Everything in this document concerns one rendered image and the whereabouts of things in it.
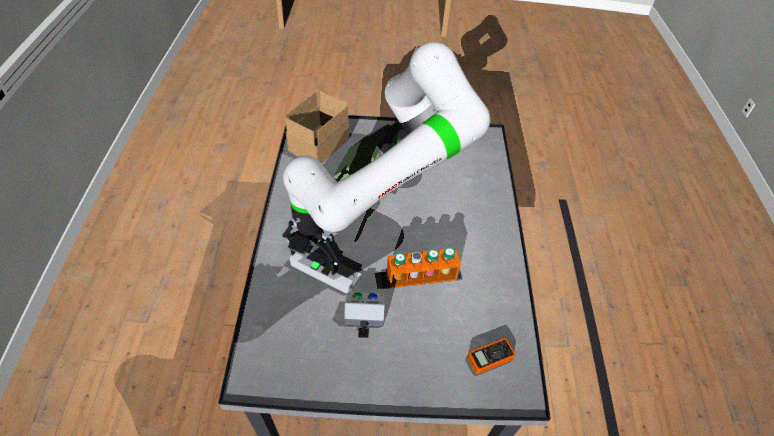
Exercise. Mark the orange digital multimeter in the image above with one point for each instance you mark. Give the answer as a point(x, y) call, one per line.
point(490, 356)

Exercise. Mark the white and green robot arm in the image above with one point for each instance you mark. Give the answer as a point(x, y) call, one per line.
point(431, 139)

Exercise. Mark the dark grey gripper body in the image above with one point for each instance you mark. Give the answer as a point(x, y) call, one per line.
point(314, 230)

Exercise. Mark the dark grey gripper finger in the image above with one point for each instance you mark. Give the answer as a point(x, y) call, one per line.
point(288, 235)
point(334, 250)

